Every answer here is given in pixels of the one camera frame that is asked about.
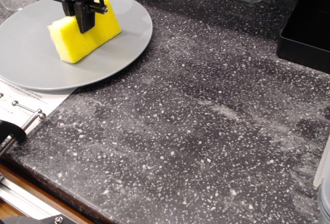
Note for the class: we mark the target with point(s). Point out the black tray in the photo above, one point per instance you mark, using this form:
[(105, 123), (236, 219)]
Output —
[(305, 37)]

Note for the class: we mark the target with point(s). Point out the metal screw clamp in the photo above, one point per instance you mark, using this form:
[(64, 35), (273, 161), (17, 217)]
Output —
[(13, 135)]

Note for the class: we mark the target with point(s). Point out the yellow sponge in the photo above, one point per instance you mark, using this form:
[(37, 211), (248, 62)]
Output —
[(72, 45)]

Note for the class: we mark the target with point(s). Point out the aluminium rail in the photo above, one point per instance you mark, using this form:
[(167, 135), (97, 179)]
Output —
[(32, 209)]

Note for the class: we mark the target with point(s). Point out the white paper sheet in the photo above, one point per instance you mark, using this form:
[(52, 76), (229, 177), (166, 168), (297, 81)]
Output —
[(18, 104)]

